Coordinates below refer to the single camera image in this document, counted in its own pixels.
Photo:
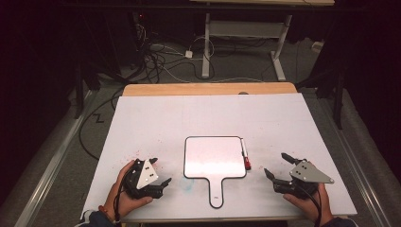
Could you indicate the black stand leg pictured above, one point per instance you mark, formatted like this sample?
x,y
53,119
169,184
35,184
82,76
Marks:
x,y
78,94
339,101

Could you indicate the person's right hand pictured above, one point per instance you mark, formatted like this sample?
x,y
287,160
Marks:
x,y
310,206

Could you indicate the metal floor rail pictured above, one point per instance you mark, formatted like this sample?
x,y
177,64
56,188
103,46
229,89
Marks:
x,y
53,164
362,176

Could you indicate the person's left hand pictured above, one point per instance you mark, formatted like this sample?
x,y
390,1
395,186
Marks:
x,y
129,205

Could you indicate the white marker with red cap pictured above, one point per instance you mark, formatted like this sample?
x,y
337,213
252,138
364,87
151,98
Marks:
x,y
245,154

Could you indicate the dark round table grommet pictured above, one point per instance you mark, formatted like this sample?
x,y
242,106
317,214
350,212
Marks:
x,y
243,93

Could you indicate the white box on floor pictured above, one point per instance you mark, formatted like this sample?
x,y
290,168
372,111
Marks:
x,y
317,46

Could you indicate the white power adapter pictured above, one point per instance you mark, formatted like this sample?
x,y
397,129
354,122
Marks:
x,y
188,54

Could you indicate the white-framed desk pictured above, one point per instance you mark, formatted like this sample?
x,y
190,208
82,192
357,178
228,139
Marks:
x,y
246,29

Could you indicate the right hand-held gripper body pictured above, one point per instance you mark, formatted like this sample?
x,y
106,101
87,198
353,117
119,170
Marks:
x,y
310,175

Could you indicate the white table cover sheet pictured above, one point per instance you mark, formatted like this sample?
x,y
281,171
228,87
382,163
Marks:
x,y
189,116

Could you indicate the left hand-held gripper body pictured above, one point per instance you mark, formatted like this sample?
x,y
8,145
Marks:
x,y
146,176

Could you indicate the wooden table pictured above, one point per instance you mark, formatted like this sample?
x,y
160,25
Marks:
x,y
205,89

